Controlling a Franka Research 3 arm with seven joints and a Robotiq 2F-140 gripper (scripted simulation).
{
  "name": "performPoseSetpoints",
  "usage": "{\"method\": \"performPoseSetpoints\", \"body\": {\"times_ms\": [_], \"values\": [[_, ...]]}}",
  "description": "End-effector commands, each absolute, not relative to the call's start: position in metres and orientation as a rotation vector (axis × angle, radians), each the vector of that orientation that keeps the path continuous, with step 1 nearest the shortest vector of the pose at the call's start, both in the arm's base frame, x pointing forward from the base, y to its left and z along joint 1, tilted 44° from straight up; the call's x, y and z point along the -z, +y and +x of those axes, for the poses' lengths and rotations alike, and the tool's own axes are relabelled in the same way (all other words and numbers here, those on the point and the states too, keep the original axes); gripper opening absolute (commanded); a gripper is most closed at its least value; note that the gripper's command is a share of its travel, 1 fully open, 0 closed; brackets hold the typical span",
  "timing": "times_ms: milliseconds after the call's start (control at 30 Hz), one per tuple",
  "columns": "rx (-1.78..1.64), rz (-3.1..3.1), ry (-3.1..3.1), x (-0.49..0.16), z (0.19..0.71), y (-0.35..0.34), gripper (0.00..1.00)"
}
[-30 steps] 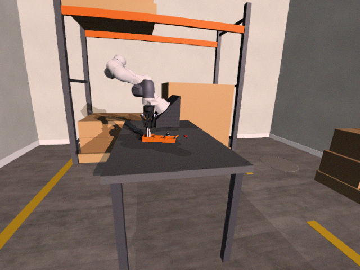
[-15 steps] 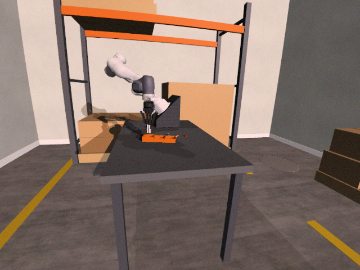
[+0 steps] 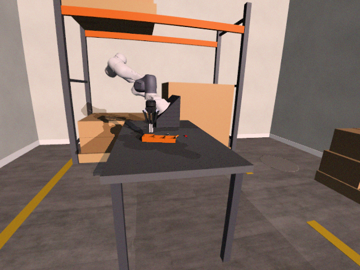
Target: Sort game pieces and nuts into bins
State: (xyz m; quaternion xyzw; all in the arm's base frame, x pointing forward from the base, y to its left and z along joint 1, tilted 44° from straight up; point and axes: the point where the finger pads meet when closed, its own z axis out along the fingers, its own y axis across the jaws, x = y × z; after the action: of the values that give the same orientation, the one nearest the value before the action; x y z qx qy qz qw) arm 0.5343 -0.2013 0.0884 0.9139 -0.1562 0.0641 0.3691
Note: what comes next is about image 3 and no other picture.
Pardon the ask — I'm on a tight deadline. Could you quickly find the orange rack of bins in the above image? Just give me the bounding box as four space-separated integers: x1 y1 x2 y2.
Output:
142 134 176 143

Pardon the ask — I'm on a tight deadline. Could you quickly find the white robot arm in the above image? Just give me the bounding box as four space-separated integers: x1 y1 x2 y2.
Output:
105 53 170 115

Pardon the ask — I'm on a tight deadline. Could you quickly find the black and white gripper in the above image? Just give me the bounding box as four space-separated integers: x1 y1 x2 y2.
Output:
142 101 159 132

